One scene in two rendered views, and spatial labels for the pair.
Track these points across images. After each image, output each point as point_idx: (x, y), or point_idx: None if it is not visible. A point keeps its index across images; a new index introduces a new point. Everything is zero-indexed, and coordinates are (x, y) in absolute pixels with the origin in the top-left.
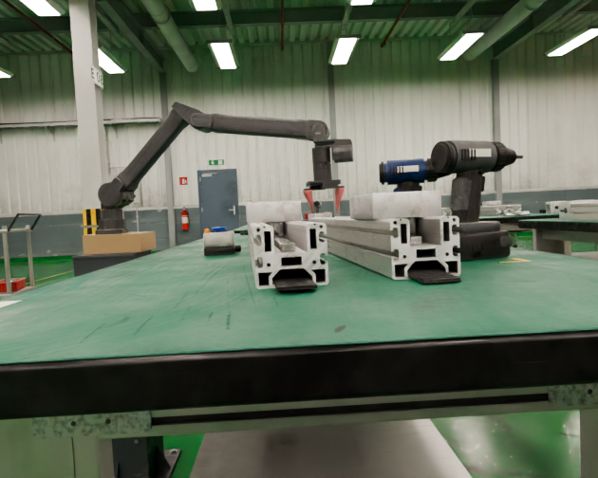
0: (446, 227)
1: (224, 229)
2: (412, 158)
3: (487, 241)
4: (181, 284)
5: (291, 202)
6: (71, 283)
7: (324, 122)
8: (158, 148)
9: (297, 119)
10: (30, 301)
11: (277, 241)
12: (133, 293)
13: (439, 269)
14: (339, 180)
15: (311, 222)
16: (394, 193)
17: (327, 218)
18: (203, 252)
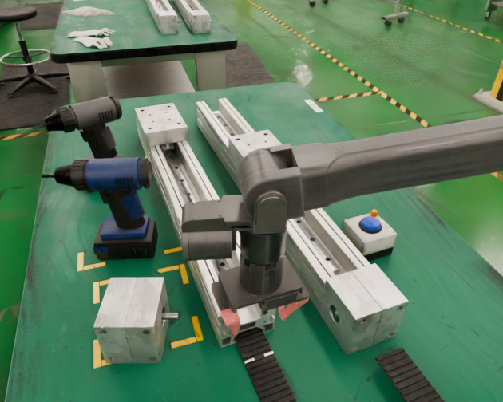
0: None
1: (361, 222)
2: (104, 159)
3: None
4: (268, 128)
5: (235, 135)
6: (340, 134)
7: (247, 155)
8: None
9: (320, 143)
10: (310, 112)
11: (227, 124)
12: (277, 118)
13: None
14: (221, 272)
15: (206, 112)
16: (160, 104)
17: (219, 199)
18: (410, 268)
